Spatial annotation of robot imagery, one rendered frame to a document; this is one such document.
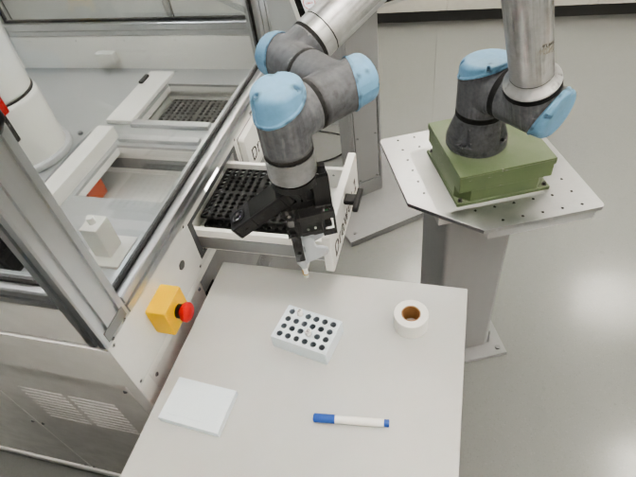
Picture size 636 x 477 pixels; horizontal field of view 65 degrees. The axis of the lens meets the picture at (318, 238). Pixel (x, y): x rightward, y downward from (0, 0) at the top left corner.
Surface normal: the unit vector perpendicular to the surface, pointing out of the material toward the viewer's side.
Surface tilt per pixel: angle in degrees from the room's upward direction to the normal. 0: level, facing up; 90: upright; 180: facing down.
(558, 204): 0
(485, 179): 90
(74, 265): 90
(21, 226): 90
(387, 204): 3
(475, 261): 90
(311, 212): 2
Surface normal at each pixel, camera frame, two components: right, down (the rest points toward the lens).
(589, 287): -0.11, -0.69
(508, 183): 0.16, 0.69
